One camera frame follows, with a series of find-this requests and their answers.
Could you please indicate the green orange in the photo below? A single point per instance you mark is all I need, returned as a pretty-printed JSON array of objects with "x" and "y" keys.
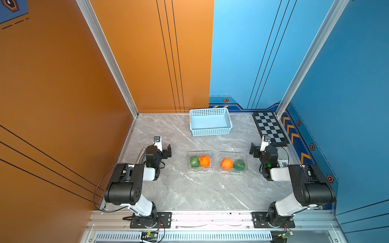
[
  {"x": 194, "y": 162},
  {"x": 239, "y": 165}
]

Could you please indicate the aluminium front rail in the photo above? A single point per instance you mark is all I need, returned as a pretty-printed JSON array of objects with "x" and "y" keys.
[{"x": 215, "y": 220}]

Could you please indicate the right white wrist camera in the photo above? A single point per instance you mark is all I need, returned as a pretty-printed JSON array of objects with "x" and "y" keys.
[{"x": 266, "y": 141}]

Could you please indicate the clear plastic clamshell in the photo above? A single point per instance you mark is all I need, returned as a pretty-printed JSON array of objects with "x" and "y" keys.
[
  {"x": 233, "y": 156},
  {"x": 200, "y": 169}
]

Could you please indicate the left green circuit board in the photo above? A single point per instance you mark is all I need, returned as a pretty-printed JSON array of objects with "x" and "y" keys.
[{"x": 149, "y": 237}]

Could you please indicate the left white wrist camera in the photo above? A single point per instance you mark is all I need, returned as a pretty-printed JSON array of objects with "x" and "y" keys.
[{"x": 158, "y": 143}]

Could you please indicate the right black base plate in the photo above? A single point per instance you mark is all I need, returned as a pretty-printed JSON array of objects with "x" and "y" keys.
[{"x": 265, "y": 220}]

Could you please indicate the green circuit board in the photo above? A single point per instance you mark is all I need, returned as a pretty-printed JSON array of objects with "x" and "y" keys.
[
  {"x": 149, "y": 237},
  {"x": 286, "y": 234}
]

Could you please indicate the black white checkerboard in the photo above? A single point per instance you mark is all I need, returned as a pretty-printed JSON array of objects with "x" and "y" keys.
[{"x": 269, "y": 126}]

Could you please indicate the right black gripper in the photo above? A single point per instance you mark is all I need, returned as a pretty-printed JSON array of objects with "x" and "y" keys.
[{"x": 256, "y": 150}]

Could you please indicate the grey metal cylinder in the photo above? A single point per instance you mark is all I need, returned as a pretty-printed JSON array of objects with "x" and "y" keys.
[{"x": 140, "y": 159}]

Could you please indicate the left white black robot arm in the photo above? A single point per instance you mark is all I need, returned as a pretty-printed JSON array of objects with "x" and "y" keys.
[{"x": 125, "y": 187}]

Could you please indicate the small white tag card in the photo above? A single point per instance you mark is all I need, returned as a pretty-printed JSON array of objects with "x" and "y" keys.
[{"x": 283, "y": 163}]

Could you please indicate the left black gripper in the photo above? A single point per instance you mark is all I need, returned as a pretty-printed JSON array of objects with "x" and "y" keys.
[{"x": 165, "y": 152}]

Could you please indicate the right green circuit board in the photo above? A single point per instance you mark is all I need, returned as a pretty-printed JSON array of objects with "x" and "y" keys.
[{"x": 286, "y": 234}]

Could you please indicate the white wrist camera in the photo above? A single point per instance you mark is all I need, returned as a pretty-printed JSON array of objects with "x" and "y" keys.
[
  {"x": 158, "y": 143},
  {"x": 266, "y": 141}
]

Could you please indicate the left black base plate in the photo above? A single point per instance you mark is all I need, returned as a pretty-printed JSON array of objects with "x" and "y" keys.
[{"x": 152, "y": 221}]

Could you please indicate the orange fruit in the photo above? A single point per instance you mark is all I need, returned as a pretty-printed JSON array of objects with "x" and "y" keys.
[
  {"x": 227, "y": 164},
  {"x": 204, "y": 161}
]

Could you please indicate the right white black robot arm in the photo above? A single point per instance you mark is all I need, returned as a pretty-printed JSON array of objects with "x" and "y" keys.
[{"x": 310, "y": 189}]

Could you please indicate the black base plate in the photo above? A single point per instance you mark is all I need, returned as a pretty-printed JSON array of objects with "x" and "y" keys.
[
  {"x": 265, "y": 220},
  {"x": 152, "y": 221}
]

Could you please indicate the light blue plastic basket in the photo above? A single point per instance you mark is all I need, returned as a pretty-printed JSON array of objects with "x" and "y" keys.
[{"x": 210, "y": 122}]

